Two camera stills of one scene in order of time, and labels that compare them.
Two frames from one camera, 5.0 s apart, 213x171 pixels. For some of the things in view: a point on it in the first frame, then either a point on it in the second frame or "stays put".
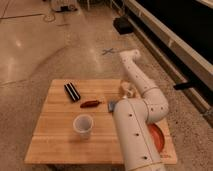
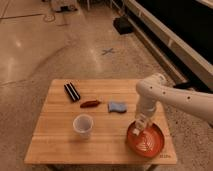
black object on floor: [123, 25] stays put
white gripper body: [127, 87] → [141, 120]
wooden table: [75, 126] stays put
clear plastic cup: [83, 124] stays put
